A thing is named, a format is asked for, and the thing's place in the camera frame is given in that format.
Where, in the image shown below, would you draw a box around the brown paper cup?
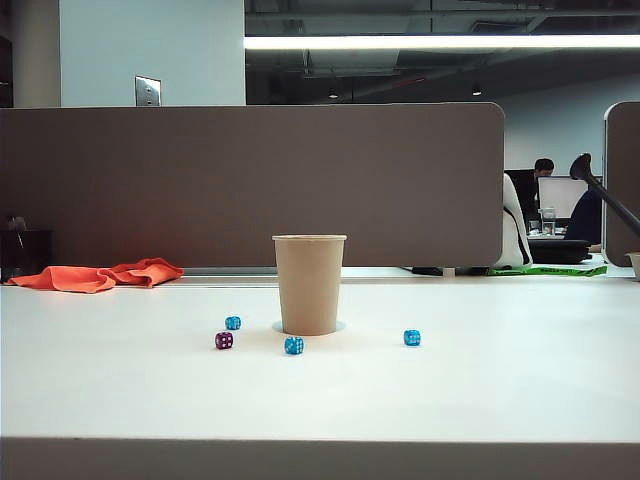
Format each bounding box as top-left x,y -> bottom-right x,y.
271,233 -> 348,336

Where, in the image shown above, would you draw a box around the wide brown desk partition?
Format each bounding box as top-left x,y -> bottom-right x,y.
0,102 -> 506,269

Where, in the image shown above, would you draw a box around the person in black shirt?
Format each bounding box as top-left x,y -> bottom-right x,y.
504,158 -> 556,222

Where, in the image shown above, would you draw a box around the white ceiling light strip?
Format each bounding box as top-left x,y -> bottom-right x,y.
244,33 -> 640,50

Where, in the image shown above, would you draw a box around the green tape strip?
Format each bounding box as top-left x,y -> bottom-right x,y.
487,264 -> 609,277

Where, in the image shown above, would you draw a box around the black cushion bag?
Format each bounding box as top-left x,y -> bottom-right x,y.
527,238 -> 591,264

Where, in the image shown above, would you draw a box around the white computer monitor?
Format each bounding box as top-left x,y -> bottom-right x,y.
537,176 -> 590,220

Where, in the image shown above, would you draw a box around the orange cloth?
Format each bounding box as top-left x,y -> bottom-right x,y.
5,257 -> 185,295

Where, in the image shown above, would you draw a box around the seated person in blue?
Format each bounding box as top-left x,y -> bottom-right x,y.
564,187 -> 604,247

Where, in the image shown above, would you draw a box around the black mesh pen holder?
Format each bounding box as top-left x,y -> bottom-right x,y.
0,228 -> 54,282

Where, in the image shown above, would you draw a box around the pens in holder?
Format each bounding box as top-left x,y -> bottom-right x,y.
5,214 -> 27,249

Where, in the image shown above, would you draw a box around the narrow brown desk partition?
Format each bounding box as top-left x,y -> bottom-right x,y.
602,100 -> 640,268

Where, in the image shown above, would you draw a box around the silver wall outlet plate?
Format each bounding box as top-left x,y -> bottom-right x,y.
134,74 -> 162,107

